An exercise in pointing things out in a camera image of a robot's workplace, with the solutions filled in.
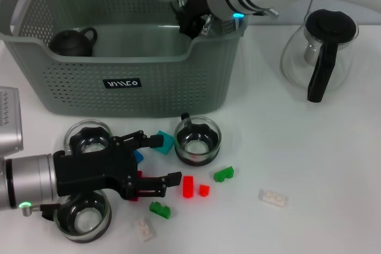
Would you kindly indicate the grey-green perforated storage bin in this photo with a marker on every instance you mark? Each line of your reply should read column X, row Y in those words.
column 149, row 93

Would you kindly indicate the dark red long toy block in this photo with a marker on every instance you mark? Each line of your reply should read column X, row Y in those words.
column 139, row 173

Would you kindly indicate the glass teacup black holder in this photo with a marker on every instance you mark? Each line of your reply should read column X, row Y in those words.
column 86, row 139
column 80, row 221
column 196, row 147

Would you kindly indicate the green toy block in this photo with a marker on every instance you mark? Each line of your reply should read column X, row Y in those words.
column 160, row 210
column 223, row 175

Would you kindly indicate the blue square toy block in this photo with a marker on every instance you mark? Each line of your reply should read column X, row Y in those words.
column 138, row 156

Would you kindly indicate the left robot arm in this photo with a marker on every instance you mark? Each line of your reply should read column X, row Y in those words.
column 29, row 176

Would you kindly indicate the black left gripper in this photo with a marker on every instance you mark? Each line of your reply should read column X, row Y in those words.
column 89, row 170

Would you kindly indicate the teal square toy block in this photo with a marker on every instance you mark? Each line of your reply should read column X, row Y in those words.
column 166, row 144

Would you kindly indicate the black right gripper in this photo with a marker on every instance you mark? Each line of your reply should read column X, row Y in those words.
column 195, row 19

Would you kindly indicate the white toy block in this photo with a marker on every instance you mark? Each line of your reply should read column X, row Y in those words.
column 273, row 198
column 145, row 228

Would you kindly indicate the bright red long toy block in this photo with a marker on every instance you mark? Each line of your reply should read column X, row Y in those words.
column 187, row 187

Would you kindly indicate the dark clay teapot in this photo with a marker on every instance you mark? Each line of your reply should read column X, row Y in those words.
column 71, row 44

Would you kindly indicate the small red toy block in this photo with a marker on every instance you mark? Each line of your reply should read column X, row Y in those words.
column 204, row 190

